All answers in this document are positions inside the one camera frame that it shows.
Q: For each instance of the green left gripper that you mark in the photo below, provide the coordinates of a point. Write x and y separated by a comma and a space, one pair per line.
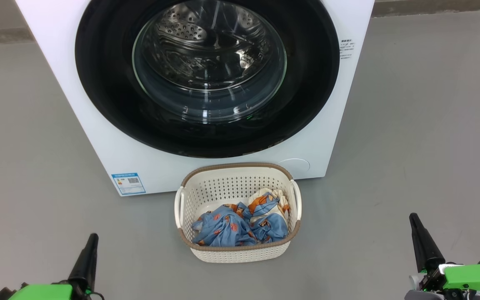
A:
44, 292

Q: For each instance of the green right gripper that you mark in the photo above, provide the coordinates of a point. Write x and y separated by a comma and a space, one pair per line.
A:
473, 279

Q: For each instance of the blue patterned garment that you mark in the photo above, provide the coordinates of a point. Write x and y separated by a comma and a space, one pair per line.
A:
223, 229

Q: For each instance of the cream garment with orange print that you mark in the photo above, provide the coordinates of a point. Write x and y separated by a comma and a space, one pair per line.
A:
261, 204

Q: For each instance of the black round glass washer door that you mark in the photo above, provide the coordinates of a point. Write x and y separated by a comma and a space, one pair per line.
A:
98, 83

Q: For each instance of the white front-load washing machine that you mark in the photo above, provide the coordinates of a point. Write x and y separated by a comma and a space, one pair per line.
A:
77, 125

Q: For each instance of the washing machine drum with clothes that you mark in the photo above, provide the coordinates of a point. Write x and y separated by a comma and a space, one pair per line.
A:
206, 46

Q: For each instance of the blue energy label sticker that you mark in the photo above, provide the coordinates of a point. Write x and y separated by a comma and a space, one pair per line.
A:
128, 183

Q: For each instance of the round drain filter cover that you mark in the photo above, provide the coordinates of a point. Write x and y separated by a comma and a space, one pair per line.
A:
296, 165

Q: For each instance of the cream perforated laundry basket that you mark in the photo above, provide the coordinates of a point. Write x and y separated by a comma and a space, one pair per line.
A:
231, 179

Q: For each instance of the small printed text label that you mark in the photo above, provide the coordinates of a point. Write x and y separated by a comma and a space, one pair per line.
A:
346, 49

